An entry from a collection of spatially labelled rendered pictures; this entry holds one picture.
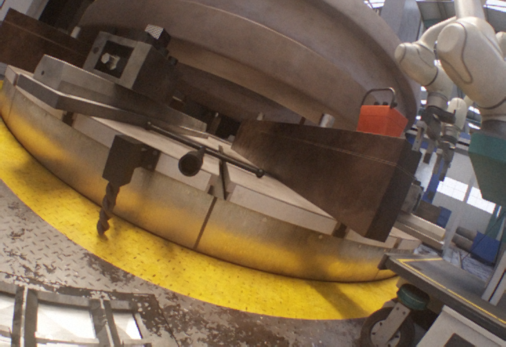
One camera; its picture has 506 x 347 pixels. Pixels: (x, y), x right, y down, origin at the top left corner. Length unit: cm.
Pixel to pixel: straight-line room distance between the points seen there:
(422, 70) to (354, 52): 104
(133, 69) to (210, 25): 58
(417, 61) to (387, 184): 44
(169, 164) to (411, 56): 91
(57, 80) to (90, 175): 38
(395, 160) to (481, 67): 45
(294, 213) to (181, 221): 41
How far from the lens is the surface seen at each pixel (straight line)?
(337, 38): 186
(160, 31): 141
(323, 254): 113
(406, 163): 95
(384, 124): 103
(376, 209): 90
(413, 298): 77
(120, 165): 72
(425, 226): 210
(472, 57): 66
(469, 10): 85
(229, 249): 96
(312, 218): 97
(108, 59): 126
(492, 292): 86
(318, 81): 152
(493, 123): 78
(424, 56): 96
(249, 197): 86
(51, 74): 98
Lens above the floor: 45
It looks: 3 degrees down
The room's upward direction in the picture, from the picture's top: 23 degrees clockwise
